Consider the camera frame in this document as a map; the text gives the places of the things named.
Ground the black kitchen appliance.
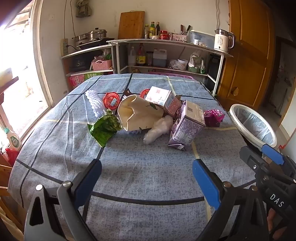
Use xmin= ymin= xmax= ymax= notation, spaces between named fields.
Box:
xmin=69 ymin=56 xmax=90 ymax=72

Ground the purple milk carton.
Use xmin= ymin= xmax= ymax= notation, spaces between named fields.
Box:
xmin=168 ymin=100 xmax=206 ymax=151

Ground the knife rack with knives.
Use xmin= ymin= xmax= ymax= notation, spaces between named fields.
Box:
xmin=172 ymin=24 xmax=191 ymax=43

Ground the green and white box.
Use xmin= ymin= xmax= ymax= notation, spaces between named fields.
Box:
xmin=84 ymin=72 xmax=104 ymax=81

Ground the magenta snack wrapper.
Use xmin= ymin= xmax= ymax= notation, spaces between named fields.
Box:
xmin=203 ymin=109 xmax=225 ymax=127

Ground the wooden cutting board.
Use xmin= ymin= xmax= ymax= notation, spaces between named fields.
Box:
xmin=118 ymin=11 xmax=145 ymax=40

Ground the white detergent bottle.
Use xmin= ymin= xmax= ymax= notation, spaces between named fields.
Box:
xmin=4 ymin=128 xmax=23 ymax=152

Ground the pink lid storage box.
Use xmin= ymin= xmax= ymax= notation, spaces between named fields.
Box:
xmin=148 ymin=71 xmax=194 ymax=80

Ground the wooden shelf unit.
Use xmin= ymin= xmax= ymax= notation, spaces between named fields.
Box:
xmin=60 ymin=44 xmax=116 ymax=91

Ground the steel steamer pot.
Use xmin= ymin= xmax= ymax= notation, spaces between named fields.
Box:
xmin=87 ymin=28 xmax=108 ymax=42

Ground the white window frame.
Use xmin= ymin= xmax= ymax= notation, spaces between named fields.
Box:
xmin=0 ymin=0 xmax=56 ymax=149

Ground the steel wok pan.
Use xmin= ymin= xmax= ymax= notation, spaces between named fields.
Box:
xmin=72 ymin=33 xmax=90 ymax=47

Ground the clear storage container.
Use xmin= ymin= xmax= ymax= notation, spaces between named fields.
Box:
xmin=190 ymin=30 xmax=215 ymax=49

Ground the white round bin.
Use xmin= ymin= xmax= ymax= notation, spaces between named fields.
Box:
xmin=229 ymin=104 xmax=277 ymax=149

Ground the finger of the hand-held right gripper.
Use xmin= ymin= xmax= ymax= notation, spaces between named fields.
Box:
xmin=239 ymin=146 xmax=278 ymax=179
xmin=261 ymin=144 xmax=286 ymax=165

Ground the beige paper bag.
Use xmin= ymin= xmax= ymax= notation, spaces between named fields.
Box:
xmin=117 ymin=95 xmax=165 ymax=133

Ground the white food bag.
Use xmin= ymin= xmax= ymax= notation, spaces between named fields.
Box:
xmin=190 ymin=50 xmax=204 ymax=67

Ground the wooden chair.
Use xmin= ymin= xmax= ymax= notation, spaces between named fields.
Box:
xmin=0 ymin=153 xmax=26 ymax=232

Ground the green snack wrapper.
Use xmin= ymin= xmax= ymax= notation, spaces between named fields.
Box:
xmin=87 ymin=109 xmax=122 ymax=148

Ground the clear bin liner bag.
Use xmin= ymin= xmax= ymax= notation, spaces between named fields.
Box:
xmin=233 ymin=107 xmax=274 ymax=145

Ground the soy sauce bottle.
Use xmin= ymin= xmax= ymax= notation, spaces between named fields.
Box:
xmin=136 ymin=44 xmax=147 ymax=67

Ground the blue plaid blanket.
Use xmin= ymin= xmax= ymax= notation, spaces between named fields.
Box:
xmin=7 ymin=73 xmax=257 ymax=241

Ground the white plastic bottle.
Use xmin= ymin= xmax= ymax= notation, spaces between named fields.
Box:
xmin=128 ymin=45 xmax=136 ymax=67

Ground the crumpled plastic bag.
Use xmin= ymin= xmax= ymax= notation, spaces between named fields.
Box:
xmin=168 ymin=59 xmax=183 ymax=70

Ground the white electric kettle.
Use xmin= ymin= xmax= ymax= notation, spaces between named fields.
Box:
xmin=213 ymin=29 xmax=235 ymax=53

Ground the pink cardboard box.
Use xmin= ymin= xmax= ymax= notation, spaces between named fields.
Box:
xmin=69 ymin=74 xmax=86 ymax=90

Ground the red detergent bottle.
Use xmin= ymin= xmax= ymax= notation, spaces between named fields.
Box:
xmin=5 ymin=148 xmax=19 ymax=165

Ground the white metal shelf unit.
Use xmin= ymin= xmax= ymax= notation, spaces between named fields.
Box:
xmin=107 ymin=38 xmax=233 ymax=96

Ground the plastic jug of dark liquid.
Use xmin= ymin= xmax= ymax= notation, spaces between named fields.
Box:
xmin=153 ymin=49 xmax=168 ymax=68

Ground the white milk carton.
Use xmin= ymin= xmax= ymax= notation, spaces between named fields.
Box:
xmin=145 ymin=86 xmax=173 ymax=107

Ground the white foam fruit net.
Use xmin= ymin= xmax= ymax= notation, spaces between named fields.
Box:
xmin=85 ymin=90 xmax=105 ymax=117

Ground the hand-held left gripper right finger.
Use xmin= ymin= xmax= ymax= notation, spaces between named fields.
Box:
xmin=193 ymin=159 xmax=270 ymax=241

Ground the person's right hand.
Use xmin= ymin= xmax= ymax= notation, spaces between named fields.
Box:
xmin=267 ymin=207 xmax=279 ymax=235

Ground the pink woven basket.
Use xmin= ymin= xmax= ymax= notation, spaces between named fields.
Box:
xmin=91 ymin=59 xmax=113 ymax=71

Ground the clear plastic bag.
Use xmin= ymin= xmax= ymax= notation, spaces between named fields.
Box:
xmin=143 ymin=115 xmax=174 ymax=144

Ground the wooden door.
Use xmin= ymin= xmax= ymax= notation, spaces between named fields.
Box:
xmin=216 ymin=0 xmax=277 ymax=112

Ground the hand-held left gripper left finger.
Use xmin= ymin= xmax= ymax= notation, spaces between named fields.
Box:
xmin=24 ymin=159 xmax=102 ymax=241

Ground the pink patterned carton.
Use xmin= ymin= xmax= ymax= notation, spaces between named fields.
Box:
xmin=163 ymin=95 xmax=184 ymax=117

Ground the hanging olive cloth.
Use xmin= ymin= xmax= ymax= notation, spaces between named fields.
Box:
xmin=76 ymin=0 xmax=92 ymax=18

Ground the black induction cooker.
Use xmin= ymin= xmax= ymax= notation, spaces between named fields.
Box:
xmin=76 ymin=38 xmax=115 ymax=49

